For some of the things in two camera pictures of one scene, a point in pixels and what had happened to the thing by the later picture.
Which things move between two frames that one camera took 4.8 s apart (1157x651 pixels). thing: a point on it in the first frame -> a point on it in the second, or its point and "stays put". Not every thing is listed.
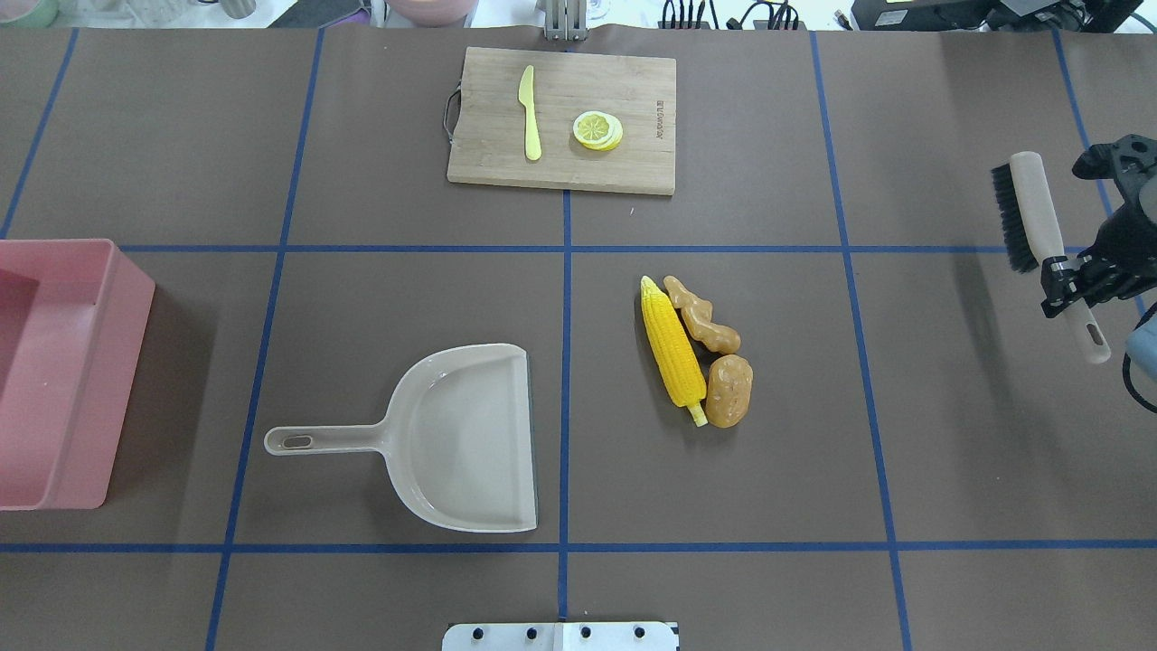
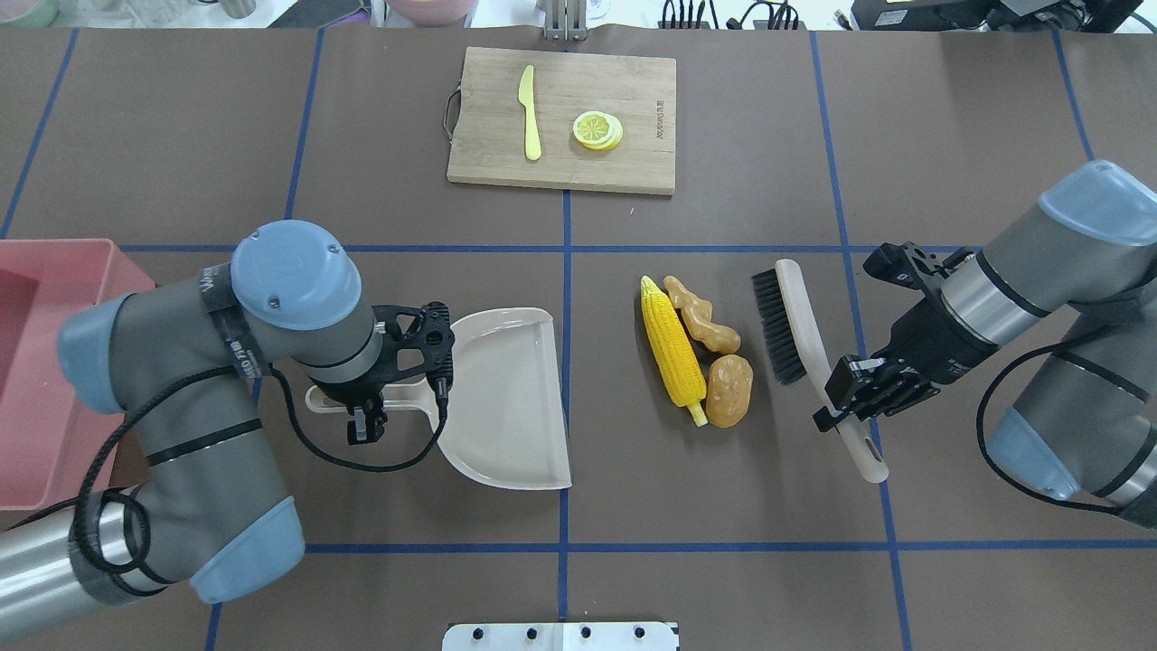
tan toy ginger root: (697, 314) stays put
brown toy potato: (729, 387) stays put
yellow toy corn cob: (674, 350) stays put
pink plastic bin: (73, 314) stays put
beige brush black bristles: (1026, 210) -> (799, 348)
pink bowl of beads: (431, 14) stays put
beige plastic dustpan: (456, 440) -> (502, 421)
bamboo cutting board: (577, 121) stays put
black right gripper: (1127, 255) -> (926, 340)
